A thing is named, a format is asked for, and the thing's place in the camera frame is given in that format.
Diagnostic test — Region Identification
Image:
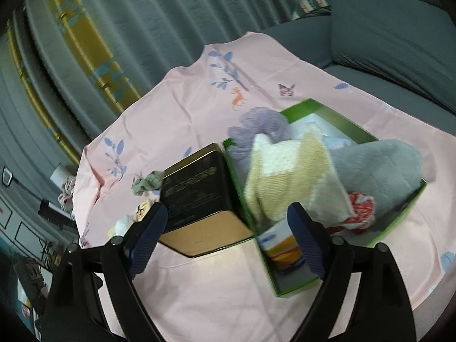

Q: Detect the green gift box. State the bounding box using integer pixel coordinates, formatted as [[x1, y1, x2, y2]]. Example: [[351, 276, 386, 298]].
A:
[[223, 100, 426, 296]]

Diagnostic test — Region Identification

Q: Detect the purple knitted cloth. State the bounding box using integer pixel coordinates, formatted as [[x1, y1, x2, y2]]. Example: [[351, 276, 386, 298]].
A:
[[226, 107, 291, 185]]

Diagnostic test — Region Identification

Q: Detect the white cup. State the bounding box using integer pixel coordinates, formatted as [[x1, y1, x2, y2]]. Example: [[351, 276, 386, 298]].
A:
[[50, 164, 76, 188]]

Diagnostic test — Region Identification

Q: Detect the yellow and white towel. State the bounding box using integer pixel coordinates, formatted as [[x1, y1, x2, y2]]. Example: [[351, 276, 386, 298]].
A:
[[243, 131, 354, 228]]

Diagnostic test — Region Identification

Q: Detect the light blue plush toy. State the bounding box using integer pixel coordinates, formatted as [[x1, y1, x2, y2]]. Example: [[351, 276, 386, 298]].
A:
[[321, 128, 356, 150]]

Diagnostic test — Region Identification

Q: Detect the pink floral tablecloth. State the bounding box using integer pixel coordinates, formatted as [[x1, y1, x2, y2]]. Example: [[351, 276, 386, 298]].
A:
[[70, 31, 456, 342]]

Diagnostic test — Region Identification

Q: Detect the tissue pack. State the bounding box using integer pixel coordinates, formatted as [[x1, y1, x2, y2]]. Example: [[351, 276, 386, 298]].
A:
[[256, 219, 304, 271]]

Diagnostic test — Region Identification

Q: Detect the red and white sock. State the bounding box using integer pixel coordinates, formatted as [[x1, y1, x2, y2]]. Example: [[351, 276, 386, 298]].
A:
[[327, 192, 376, 235]]

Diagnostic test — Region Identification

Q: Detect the striped cushion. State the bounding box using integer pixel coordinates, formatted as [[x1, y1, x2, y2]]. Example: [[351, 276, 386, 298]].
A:
[[291, 0, 331, 21]]

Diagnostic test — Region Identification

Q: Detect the green sock ball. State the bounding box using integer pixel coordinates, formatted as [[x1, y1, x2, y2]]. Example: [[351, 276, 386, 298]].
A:
[[131, 171, 165, 196]]

